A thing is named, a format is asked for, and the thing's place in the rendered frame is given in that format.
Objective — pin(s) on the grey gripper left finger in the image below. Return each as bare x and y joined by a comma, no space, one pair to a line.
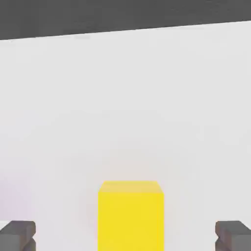
17,235

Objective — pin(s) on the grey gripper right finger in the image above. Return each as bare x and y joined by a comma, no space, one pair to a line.
233,235

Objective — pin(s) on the small yellow cube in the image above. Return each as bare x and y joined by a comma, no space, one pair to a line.
131,219

